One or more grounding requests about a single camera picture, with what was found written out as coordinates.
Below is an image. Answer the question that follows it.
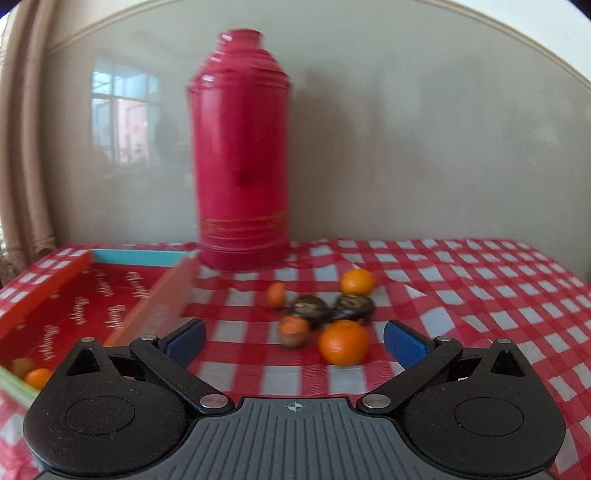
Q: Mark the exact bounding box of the red gift box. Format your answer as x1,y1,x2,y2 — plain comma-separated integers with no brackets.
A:
1,248,197,407

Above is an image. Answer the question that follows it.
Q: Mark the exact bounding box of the beige curtain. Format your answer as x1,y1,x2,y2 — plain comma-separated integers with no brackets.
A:
1,1,56,285

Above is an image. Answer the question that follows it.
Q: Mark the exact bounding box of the red thermos flask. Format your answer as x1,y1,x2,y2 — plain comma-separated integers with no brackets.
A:
187,29,290,272

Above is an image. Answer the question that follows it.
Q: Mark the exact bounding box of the dark brown fruit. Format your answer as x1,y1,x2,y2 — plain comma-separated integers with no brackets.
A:
288,295,332,330
332,294,375,322

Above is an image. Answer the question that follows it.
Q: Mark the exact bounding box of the small yellowish fruit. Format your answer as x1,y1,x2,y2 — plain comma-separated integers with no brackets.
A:
11,357,35,380

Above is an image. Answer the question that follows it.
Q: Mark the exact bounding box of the large orange tangerine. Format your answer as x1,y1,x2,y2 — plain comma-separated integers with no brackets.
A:
318,320,370,367

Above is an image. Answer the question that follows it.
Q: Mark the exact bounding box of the brown orange small fruit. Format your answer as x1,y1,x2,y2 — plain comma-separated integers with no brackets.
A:
279,316,311,349

